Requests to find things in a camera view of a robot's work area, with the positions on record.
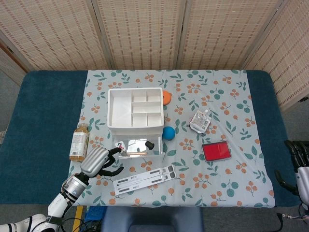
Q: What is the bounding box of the blue ball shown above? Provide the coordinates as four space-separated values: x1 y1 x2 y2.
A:
162 126 176 141

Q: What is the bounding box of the silver foil pouch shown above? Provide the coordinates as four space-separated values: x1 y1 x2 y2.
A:
188 109 213 134

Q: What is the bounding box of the blue plastic crate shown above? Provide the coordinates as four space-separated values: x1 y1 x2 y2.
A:
85 206 107 222

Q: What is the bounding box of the bottle of yellow liquid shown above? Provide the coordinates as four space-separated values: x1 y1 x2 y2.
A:
69 122 89 162

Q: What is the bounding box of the white folding laptop stand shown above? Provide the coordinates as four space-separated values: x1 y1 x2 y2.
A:
112 165 178 196

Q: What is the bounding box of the orange ball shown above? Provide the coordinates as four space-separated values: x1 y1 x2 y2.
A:
162 90 173 106

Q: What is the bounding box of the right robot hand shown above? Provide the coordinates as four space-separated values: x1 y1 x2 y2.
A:
275 139 309 200

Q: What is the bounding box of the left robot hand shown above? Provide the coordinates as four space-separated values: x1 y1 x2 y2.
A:
80 146 125 178

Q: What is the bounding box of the woven folding screen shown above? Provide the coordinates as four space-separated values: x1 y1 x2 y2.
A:
0 0 309 112

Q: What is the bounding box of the small white printed card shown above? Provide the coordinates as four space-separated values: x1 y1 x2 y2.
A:
115 141 127 157

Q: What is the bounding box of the blue chair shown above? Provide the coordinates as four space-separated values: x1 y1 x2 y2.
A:
101 206 203 232

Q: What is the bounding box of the red ink pad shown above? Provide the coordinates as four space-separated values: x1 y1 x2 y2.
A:
201 141 232 162

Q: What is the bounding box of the cable with white connector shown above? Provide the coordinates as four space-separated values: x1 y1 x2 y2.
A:
276 212 309 220

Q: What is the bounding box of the teal table cover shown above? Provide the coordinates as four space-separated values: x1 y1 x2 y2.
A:
0 70 300 206

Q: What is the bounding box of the floral tablecloth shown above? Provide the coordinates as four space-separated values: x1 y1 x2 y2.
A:
62 69 276 208

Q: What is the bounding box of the white drawer organizer box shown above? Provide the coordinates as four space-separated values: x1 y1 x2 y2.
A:
107 87 165 145

